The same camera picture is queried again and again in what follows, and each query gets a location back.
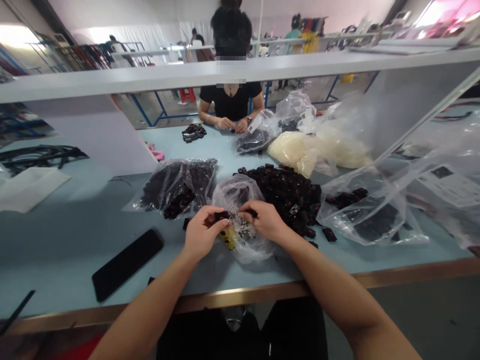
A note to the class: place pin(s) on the person's right hand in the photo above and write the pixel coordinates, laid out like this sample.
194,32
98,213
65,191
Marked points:
272,223

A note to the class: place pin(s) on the person's left hand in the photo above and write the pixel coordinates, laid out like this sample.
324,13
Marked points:
200,236

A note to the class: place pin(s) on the small black plastic buckle part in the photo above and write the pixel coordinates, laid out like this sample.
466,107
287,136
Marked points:
222,215

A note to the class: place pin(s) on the yellow label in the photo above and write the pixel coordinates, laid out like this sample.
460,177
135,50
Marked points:
228,238

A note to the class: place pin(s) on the pile of black buckle parts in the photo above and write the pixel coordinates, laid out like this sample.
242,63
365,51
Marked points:
285,191

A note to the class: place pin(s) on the small clear plastic bag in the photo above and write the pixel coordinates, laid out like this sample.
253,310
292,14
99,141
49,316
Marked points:
240,191

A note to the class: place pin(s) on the loose black buckle part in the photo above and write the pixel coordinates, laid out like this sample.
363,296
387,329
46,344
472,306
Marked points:
327,234
313,244

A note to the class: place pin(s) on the clear bag of black parts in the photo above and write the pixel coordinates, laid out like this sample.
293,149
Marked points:
176,183

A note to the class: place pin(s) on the black smartphone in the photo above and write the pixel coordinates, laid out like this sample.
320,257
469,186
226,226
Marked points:
127,264

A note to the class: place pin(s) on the bag of white material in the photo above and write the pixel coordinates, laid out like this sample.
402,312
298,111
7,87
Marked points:
307,150

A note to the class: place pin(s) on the tagged bag of black parts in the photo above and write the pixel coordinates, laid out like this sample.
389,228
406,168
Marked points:
257,137

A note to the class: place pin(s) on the pink plastic object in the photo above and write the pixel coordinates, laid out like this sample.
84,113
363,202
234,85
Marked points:
156,152

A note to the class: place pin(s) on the large clear bag, few parts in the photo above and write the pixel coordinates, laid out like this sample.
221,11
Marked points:
371,213

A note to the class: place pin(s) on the small heap of black parts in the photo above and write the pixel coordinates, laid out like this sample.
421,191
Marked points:
194,132

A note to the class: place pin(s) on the person's legs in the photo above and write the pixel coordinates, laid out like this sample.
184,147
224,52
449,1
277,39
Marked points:
243,333

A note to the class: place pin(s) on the crumpled clear bag, dark parts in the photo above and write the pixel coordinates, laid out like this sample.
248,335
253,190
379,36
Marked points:
294,110

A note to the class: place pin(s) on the red stool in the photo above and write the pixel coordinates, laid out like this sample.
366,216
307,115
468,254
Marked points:
186,95

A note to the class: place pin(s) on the white shelf board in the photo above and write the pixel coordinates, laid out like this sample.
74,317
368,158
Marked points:
150,77

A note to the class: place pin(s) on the white foam sheet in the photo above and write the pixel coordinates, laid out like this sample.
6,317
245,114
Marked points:
30,187

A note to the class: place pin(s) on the large clear bag, paper label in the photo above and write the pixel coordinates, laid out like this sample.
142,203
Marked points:
446,176

